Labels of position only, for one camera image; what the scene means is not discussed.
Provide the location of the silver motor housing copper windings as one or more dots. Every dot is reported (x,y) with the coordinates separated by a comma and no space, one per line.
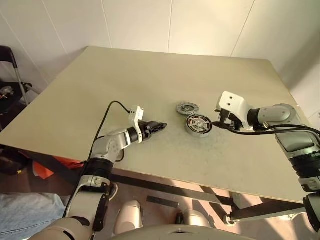
(197,134)

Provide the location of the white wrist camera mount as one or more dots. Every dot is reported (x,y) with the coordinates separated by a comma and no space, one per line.
(136,113)
(232,101)

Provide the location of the beige robot leg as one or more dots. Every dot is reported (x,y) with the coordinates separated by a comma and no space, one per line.
(196,220)
(128,217)

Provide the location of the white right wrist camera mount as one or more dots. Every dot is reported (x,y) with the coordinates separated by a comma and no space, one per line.
(232,101)

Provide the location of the black metal table frame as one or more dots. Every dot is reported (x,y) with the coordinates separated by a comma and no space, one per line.
(155,186)

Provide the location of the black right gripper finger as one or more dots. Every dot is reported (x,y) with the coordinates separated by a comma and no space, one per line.
(220,124)

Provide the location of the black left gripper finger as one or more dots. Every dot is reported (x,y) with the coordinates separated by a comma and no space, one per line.
(157,124)
(156,131)

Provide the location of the beige right robot leg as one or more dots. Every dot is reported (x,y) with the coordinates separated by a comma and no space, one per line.
(196,220)

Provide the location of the silver robot torso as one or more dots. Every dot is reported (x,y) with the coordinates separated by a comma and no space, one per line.
(170,233)

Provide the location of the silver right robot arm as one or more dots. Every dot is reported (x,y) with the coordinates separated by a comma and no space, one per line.
(295,140)

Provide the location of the black cart with metal frame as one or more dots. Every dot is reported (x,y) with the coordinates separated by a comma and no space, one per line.
(10,87)

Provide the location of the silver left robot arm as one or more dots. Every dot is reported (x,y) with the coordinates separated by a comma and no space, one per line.
(112,145)

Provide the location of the grey ribbed pulley disc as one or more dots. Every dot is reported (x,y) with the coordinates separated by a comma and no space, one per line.
(185,108)

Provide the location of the dark sneaker with white sole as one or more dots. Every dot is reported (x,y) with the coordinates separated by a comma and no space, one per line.
(113,192)

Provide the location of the black rotor with white spokes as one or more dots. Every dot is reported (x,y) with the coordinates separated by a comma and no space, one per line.
(200,123)

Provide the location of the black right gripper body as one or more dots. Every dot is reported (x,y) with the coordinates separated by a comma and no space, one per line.
(228,118)

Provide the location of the beige left robot leg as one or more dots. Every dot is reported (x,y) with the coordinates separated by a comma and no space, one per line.
(128,217)

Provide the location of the black strip on floor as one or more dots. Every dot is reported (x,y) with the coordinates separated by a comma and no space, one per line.
(162,201)

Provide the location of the person's blue jeans leg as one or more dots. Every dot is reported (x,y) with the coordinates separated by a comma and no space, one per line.
(25,215)

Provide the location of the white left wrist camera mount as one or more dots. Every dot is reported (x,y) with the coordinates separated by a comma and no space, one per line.
(136,113)

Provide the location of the orange cloth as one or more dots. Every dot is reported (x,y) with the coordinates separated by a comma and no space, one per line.
(45,172)

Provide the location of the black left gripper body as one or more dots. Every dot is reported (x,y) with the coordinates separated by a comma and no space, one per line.
(145,130)

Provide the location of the table caster wheel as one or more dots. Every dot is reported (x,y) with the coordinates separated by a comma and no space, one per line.
(231,219)

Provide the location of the black bag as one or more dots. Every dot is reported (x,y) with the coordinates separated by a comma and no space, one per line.
(11,160)

